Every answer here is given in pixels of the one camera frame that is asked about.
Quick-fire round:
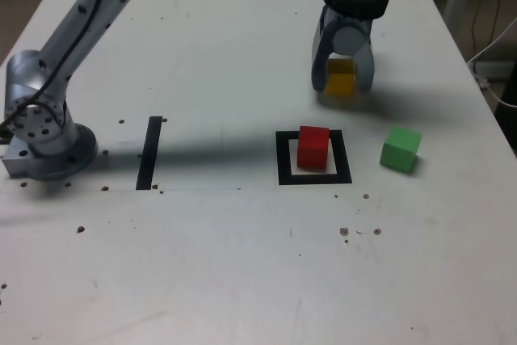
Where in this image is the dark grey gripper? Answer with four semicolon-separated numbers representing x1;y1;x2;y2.
309;6;377;95

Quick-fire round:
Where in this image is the yellow cube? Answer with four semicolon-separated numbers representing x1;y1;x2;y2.
325;57;359;98

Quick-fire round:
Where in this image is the red cube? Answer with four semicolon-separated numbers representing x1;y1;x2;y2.
296;125;331;171

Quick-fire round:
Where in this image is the green cube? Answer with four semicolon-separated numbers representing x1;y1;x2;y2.
379;125;423;174

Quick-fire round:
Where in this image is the black tape square outline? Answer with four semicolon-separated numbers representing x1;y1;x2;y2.
275;129;353;187

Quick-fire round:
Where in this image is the black tape strip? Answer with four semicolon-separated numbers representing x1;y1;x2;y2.
135;116;164;191

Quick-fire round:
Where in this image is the white cable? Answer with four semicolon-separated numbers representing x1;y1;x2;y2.
466;17;517;108

